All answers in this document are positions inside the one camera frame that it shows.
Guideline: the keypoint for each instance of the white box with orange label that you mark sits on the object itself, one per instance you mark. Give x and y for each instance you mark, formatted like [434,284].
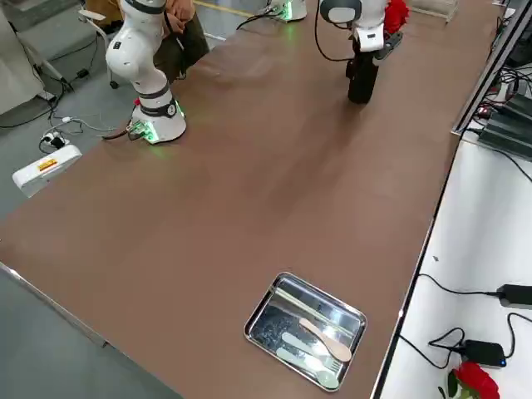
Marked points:
[45,170]

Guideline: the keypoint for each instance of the pale green fork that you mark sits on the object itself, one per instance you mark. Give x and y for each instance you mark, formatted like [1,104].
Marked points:
[295,340]

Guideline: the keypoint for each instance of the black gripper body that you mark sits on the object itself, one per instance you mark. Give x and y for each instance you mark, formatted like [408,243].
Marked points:
[390,43]

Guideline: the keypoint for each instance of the shiny metal tray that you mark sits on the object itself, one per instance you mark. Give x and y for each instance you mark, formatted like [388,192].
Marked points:
[282,324]

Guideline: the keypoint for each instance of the red rose bouquet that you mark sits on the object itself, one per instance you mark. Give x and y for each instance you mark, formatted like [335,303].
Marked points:
[397,14]

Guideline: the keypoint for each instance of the white chair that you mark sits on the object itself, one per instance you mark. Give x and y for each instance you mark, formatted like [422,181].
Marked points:
[92,16]

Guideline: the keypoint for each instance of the wooden spoon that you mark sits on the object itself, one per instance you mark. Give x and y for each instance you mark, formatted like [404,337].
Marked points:
[336,351]

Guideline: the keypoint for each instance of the aluminium frame post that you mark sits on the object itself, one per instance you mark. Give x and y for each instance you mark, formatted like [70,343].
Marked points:
[484,83]

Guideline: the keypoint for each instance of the black power supply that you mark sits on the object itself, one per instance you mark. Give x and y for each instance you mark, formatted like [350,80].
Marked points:
[511,112]
[507,143]

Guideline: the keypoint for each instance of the white power strip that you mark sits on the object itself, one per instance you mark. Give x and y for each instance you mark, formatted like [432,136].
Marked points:
[56,141]

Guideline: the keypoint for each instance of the black power adapter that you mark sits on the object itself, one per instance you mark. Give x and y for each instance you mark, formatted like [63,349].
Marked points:
[484,352]
[517,296]

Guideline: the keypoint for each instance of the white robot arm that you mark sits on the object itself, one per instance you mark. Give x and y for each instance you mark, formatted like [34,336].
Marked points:
[137,54]
[291,8]

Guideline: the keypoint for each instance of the single red flower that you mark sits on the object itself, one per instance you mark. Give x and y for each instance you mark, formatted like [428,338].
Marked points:
[478,380]

